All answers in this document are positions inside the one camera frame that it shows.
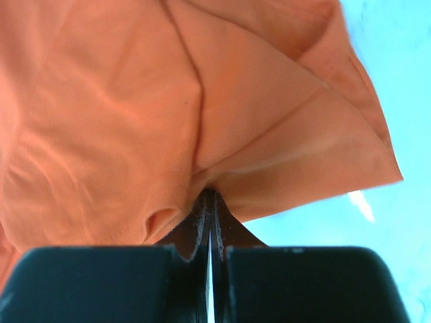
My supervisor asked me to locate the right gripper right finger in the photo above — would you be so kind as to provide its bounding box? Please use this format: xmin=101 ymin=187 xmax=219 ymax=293
xmin=210 ymin=191 xmax=409 ymax=323

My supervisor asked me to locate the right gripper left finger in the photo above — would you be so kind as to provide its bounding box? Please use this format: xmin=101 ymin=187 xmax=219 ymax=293
xmin=1 ymin=190 xmax=211 ymax=323

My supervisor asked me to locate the orange t shirt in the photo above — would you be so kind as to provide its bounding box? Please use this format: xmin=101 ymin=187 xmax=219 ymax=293
xmin=1 ymin=1 xmax=402 ymax=283

